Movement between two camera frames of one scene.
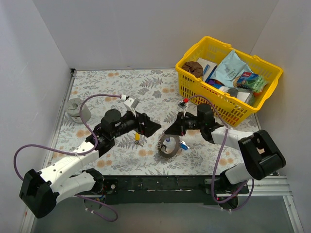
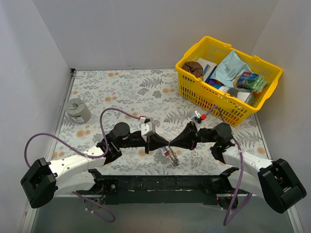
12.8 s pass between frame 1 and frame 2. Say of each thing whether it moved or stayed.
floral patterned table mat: stayed
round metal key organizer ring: moved
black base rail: stayed
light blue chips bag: stayed
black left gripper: moved
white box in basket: stayed
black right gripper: moved
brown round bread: stayed
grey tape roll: stayed
